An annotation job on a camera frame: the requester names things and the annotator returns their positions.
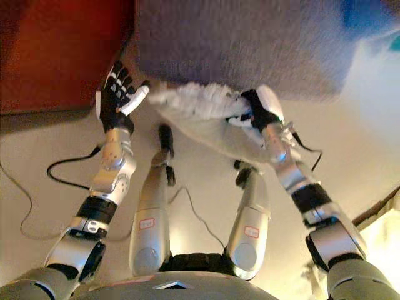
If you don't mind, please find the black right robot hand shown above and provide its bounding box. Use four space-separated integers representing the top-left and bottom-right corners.
225 84 285 132

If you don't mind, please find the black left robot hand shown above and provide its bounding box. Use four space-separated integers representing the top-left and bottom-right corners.
95 60 151 134

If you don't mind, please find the white fringed pillow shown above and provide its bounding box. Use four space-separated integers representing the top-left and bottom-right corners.
148 80 303 167

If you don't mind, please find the orange sofa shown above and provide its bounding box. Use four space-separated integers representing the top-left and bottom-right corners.
0 0 140 115

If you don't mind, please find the grey fabric armchair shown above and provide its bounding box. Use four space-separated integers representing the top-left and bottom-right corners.
133 0 348 101

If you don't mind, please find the silver right robot leg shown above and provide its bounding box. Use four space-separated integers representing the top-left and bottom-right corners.
226 159 272 281

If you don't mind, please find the silver robot leg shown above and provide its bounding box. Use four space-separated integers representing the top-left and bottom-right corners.
226 159 272 281
129 124 176 278

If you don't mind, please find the silver left robot leg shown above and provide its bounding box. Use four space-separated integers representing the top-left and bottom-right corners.
129 124 176 278

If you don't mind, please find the brown wooden furniture edge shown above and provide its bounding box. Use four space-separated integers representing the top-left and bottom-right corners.
352 186 400 228

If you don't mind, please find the grey robot torso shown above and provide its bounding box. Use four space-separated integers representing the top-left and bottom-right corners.
71 252 278 300

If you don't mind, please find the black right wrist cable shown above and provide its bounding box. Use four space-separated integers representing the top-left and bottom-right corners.
291 130 324 173

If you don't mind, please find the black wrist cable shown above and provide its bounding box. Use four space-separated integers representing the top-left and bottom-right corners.
46 142 106 191
291 130 324 173

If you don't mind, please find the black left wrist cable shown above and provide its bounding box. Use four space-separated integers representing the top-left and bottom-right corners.
46 142 106 191

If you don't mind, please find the thin grey tether cable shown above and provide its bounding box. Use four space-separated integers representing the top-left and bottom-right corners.
167 186 226 248

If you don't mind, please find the thin grey floor cable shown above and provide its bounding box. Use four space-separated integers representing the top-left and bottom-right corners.
0 161 134 242

